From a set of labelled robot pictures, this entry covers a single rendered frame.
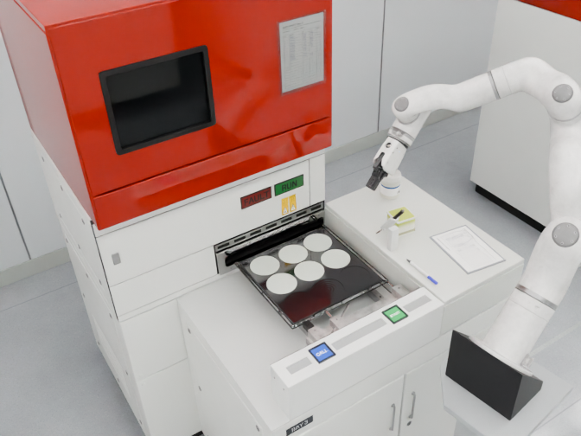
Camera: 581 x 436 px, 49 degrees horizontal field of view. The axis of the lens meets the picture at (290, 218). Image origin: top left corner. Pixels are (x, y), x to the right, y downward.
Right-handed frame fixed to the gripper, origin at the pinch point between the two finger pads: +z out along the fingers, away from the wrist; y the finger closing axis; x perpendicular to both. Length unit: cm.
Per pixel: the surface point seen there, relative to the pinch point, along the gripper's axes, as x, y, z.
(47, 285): 165, 60, 129
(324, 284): -2.4, 2.2, 36.0
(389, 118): 118, 217, -58
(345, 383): -31, -13, 54
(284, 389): -23, -31, 61
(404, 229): -10.9, 16.1, 7.6
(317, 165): 24.0, 5.0, 3.5
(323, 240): 12.2, 15.0, 25.1
